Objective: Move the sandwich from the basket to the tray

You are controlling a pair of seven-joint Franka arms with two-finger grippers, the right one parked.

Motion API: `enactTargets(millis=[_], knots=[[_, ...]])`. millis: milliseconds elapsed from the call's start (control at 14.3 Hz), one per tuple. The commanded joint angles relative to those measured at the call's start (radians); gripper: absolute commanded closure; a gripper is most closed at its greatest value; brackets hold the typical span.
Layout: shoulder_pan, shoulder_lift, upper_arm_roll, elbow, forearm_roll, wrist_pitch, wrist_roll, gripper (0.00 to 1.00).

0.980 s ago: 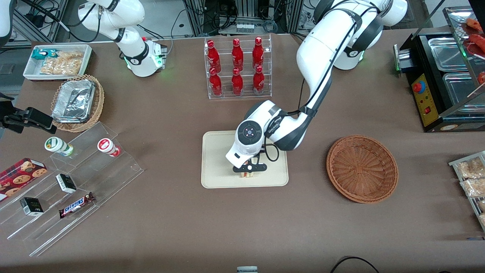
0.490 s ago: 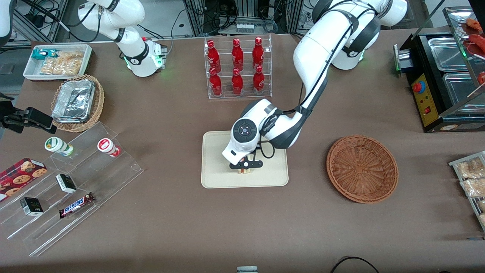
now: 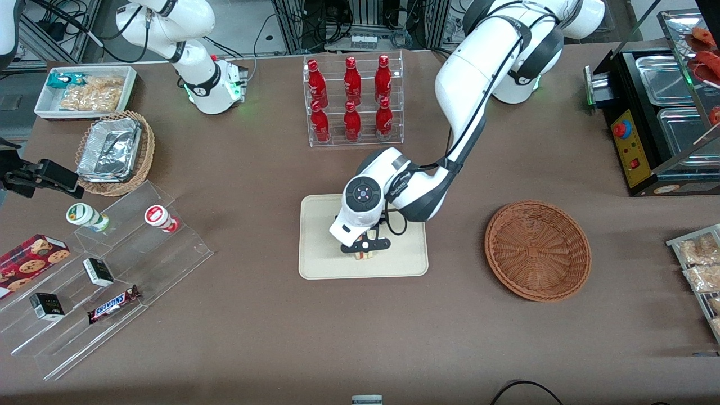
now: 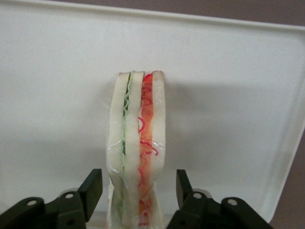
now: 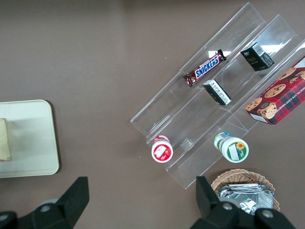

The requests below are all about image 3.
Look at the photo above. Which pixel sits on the light wicker basket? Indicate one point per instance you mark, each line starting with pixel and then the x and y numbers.
pixel 145 152

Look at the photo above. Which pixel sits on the red cola bottle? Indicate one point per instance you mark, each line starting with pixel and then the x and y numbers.
pixel 383 79
pixel 320 125
pixel 352 122
pixel 352 81
pixel 316 84
pixel 384 121

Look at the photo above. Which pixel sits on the stack of foil containers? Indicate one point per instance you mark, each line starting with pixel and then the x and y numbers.
pixel 109 149

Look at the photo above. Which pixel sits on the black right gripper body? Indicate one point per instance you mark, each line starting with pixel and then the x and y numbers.
pixel 21 178

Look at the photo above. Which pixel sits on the black food warmer cabinet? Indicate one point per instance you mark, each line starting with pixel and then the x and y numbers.
pixel 633 146

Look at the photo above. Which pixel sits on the grey tray of pastry bags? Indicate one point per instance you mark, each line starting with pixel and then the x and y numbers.
pixel 675 242

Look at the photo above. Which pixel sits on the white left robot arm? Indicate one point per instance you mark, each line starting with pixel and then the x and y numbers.
pixel 478 73

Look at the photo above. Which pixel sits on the beige rectangular tray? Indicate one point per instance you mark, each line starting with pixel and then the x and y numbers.
pixel 326 264

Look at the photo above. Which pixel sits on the white rectangular snack bin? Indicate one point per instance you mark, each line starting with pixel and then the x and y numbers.
pixel 45 107

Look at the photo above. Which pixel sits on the red lid yogurt cup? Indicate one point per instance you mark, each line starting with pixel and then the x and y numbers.
pixel 159 217

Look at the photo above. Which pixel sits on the Snickers chocolate bar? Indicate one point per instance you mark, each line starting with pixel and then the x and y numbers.
pixel 112 304

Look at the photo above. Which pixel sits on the clear acrylic stepped shelf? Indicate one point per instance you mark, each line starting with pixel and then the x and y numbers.
pixel 140 264

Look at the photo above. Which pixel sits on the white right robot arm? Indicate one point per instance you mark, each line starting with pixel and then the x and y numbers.
pixel 208 84

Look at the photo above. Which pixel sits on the clear bag of crackers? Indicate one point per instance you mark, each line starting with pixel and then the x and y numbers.
pixel 93 94

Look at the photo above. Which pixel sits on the red cookie box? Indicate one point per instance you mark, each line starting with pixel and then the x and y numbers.
pixel 31 261

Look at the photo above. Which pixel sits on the small grey device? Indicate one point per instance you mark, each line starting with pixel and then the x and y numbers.
pixel 367 400

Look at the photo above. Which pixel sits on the clear pastry bag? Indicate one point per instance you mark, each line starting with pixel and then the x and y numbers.
pixel 697 249
pixel 703 278

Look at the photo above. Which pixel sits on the green lid yogurt cup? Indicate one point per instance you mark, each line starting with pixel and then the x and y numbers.
pixel 84 215

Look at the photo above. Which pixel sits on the clear acrylic bottle rack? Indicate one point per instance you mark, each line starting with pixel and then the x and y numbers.
pixel 394 129

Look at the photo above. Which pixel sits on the brown round wicker basket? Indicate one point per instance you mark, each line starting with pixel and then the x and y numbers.
pixel 537 250

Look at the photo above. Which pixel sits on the small black white box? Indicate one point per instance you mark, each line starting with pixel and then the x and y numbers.
pixel 46 306
pixel 98 271

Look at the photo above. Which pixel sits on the steel food pan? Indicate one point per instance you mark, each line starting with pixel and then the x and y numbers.
pixel 664 79
pixel 683 132

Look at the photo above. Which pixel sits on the teal snack packet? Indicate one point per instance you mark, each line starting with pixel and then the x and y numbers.
pixel 62 80

